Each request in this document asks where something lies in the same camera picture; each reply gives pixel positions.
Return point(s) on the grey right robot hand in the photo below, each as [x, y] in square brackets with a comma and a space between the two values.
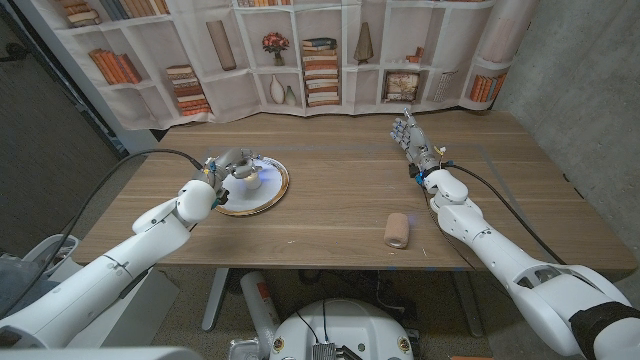
[415, 142]

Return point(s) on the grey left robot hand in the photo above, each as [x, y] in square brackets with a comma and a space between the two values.
[227, 162]

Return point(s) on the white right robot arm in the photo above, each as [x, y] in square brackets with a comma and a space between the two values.
[490, 250]

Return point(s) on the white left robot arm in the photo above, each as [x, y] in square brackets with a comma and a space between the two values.
[100, 280]

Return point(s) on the gold-rimmed white paper plate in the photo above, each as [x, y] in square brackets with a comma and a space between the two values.
[272, 187]

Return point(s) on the printed bookshelf backdrop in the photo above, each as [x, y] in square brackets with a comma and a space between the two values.
[225, 95]

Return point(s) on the tan bandage roll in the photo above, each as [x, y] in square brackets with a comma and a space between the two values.
[396, 230]

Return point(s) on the white cylinder with orange label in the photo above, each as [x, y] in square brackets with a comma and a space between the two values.
[252, 295]

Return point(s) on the grey table leg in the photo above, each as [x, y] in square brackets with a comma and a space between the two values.
[467, 305]
[215, 300]

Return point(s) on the silver foil tray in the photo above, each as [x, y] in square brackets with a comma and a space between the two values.
[245, 349]

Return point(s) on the white robot torso base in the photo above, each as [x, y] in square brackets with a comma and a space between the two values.
[350, 325]

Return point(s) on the white round bin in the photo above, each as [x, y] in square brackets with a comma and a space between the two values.
[37, 252]

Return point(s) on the person's blue jeans leg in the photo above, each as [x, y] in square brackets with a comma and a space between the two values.
[20, 285]

